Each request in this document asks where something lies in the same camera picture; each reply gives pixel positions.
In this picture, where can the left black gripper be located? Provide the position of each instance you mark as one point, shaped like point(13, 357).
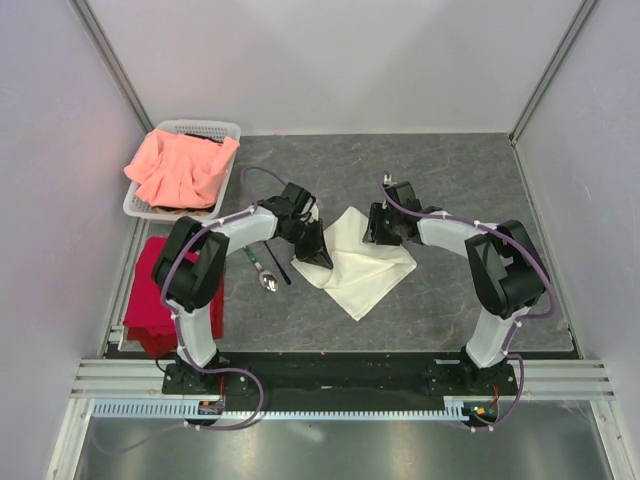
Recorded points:
point(316, 252)

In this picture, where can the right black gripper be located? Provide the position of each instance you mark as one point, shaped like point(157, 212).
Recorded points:
point(373, 231)

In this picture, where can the white cloth napkin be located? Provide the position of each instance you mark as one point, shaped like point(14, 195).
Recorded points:
point(362, 274)

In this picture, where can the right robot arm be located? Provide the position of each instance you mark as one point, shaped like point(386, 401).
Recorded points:
point(506, 270)

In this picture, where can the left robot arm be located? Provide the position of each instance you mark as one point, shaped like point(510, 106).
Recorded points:
point(191, 265)

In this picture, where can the white plastic basket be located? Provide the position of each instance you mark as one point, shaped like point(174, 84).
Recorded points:
point(212, 129)

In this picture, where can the salmon pink cloth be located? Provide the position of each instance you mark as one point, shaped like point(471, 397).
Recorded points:
point(180, 171)

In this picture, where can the red folded cloth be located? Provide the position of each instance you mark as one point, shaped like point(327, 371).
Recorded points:
point(148, 321)

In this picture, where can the purple handled spoon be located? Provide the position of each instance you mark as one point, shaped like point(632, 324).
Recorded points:
point(278, 264)

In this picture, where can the green handled metal spoon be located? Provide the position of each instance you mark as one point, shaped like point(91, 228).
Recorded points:
point(266, 278)

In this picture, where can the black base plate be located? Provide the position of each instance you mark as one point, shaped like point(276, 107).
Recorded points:
point(421, 372)

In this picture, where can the slotted cable duct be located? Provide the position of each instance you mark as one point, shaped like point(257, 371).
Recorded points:
point(195, 409)

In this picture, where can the right aluminium frame post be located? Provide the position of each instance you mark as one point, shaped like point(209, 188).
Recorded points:
point(559, 56)

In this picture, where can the aluminium frame post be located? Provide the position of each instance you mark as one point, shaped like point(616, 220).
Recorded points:
point(559, 56)
point(106, 51)

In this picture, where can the left aluminium frame post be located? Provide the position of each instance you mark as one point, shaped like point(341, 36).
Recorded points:
point(106, 51)

